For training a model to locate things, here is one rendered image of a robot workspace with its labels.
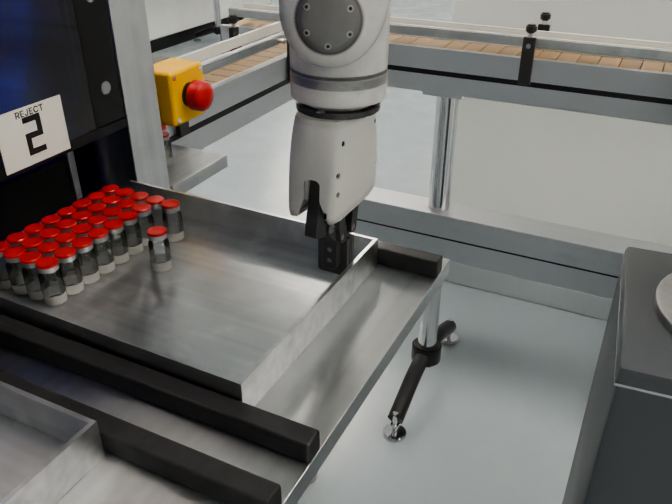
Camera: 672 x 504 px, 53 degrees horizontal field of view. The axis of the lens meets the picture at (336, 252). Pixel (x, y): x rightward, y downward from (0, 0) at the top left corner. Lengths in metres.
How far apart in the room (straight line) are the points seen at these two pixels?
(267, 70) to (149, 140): 0.47
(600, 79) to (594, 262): 0.40
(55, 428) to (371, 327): 0.28
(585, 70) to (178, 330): 0.98
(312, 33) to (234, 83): 0.76
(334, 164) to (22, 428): 0.32
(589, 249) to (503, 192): 0.69
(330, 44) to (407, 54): 1.00
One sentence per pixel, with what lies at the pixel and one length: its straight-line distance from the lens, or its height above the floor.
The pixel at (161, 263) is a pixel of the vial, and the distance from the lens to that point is 0.73.
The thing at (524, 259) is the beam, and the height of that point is 0.48.
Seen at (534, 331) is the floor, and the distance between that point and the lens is 2.20.
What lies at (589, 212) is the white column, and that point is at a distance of 2.16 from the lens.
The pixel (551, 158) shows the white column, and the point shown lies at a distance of 2.11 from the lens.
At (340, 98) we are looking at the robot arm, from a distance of 0.56.
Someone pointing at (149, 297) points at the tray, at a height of 0.88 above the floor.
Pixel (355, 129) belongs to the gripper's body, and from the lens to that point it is 0.59.
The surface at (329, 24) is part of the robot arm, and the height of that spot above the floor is 1.17.
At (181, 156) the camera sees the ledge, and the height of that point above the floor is 0.88.
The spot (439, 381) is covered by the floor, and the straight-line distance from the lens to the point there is 1.95.
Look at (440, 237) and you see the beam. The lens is 1.62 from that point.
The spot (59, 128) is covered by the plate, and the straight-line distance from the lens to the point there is 0.79.
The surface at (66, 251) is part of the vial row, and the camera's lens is 0.72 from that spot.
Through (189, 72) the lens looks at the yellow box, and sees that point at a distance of 0.94.
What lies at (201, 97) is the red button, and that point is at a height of 1.00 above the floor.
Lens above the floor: 1.26
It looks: 30 degrees down
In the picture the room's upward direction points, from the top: straight up
